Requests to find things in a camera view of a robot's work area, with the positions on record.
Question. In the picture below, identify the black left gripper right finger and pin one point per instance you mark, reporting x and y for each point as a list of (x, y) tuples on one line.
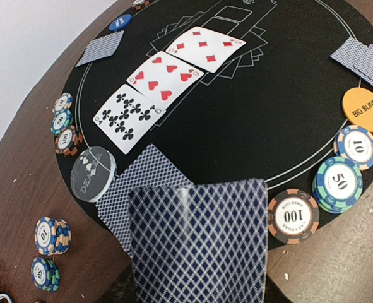
[(272, 292)]

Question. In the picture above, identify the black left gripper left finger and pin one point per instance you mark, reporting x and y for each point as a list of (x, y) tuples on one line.
[(122, 288)]

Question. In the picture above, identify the blue green 50 chip stack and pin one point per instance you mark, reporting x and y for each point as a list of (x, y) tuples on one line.
[(45, 274)]

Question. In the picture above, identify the orange black 100 chip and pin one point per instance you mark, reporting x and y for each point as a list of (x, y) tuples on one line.
[(293, 216), (139, 4), (68, 142)]

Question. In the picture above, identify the blue playing card deck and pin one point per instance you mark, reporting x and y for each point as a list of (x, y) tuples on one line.
[(201, 243)]

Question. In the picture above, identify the blue cream 10 chip stack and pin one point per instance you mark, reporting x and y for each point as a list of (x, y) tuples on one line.
[(52, 236)]

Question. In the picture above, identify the clear acrylic dealer button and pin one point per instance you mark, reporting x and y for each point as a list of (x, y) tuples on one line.
[(92, 174)]

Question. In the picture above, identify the face-up playing card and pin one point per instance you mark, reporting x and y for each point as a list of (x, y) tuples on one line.
[(126, 116)]

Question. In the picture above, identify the yellow big blind button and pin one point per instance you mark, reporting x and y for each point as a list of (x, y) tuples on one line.
[(357, 105)]

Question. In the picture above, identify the six of hearts card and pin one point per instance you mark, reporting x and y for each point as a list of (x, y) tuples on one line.
[(163, 78)]

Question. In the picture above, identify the single blue-backed playing card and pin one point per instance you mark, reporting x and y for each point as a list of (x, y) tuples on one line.
[(101, 47)]

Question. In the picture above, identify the five of diamonds card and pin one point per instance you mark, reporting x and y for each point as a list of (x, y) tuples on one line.
[(204, 48)]

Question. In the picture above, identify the blue small blind button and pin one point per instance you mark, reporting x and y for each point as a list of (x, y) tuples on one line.
[(120, 22)]

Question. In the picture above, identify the round black poker mat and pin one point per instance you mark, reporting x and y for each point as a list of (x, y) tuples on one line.
[(270, 112)]

